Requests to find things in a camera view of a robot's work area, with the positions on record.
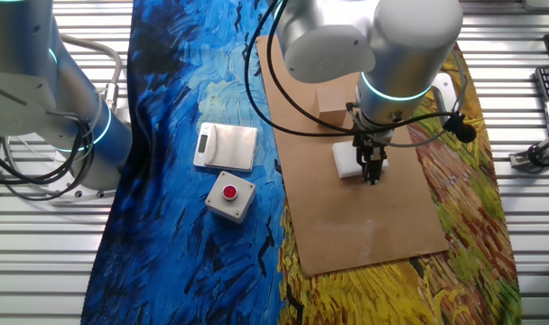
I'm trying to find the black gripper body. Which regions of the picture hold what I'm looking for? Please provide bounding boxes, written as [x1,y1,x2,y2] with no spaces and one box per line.
[351,130,391,163]

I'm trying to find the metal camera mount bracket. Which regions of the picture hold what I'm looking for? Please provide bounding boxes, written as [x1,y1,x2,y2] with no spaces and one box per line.
[508,135,549,173]

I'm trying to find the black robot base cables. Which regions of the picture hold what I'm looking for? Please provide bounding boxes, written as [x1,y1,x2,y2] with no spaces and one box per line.
[0,119,95,202]

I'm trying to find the thin black cable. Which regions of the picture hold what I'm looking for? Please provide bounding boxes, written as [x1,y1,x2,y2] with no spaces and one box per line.
[265,0,459,135]
[243,0,359,138]

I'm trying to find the white sponge block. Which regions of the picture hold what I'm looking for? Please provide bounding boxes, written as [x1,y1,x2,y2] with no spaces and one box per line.
[330,140,390,180]

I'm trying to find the black round cable wrap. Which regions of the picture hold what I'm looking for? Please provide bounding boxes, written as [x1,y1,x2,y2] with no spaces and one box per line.
[442,111,478,144]

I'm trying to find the grey hose metal connector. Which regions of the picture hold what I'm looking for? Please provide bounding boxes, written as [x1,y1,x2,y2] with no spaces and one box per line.
[60,34,124,114]

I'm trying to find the thin grey cable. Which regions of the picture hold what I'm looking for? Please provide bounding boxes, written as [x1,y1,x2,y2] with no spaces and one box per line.
[346,47,469,149]

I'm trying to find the brown cardboard sheet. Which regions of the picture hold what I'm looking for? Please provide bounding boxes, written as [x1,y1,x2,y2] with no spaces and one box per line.
[255,34,451,278]

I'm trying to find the silver robot mounting plate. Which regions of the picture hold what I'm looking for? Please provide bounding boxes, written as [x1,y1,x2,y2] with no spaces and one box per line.
[46,171,118,202]

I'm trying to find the silver kitchen scale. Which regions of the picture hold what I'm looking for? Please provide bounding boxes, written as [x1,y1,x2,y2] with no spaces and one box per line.
[192,121,259,173]

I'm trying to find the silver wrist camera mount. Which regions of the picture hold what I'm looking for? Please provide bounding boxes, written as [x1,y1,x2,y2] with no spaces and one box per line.
[430,71,461,116]

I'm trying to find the blue yellow painted tablecloth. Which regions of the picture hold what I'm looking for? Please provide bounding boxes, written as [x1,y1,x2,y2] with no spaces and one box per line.
[79,0,524,325]

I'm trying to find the grey box red button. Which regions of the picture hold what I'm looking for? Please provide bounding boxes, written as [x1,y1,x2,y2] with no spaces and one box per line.
[204,170,257,225]

